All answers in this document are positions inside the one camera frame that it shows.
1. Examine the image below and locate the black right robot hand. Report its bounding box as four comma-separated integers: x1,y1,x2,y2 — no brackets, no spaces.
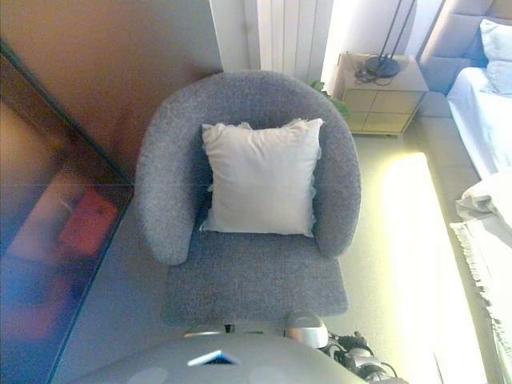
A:
326,330,376,360

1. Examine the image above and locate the grey robot torso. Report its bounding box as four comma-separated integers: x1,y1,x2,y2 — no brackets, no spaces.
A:
70,334,410,384

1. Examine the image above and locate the white square ruffled cushion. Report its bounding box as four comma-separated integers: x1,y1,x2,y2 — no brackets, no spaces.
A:
198,117,326,239

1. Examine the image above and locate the white bed pillow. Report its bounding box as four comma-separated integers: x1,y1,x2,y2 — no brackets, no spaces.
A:
478,18,512,96

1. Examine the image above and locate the dark glossy mirrored panel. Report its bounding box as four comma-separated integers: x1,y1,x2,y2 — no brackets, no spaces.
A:
0,38,135,384

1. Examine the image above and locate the white wall radiator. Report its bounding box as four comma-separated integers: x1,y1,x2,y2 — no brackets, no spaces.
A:
255,0,334,83

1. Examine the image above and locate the light wooden nightstand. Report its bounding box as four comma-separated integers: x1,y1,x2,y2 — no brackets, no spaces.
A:
332,50,430,139

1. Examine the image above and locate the white bed sheet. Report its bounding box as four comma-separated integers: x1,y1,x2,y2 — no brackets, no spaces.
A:
446,65,512,179

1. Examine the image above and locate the grey fabric tub armchair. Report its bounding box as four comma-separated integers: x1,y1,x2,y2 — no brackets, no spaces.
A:
134,70,362,327

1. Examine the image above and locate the grey upholstered bed frame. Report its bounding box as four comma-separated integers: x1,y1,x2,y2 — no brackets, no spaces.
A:
414,0,512,384

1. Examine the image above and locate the white folded duvet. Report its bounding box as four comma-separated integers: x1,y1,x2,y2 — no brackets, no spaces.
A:
454,169,512,226

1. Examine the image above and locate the green potted plant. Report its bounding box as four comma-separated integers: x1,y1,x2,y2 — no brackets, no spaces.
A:
310,78,351,119

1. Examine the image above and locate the black table lamp base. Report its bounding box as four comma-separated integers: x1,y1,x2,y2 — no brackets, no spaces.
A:
365,0,418,79

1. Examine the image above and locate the black cable on nightstand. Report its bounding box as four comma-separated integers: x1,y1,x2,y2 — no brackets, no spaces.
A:
353,65,391,87

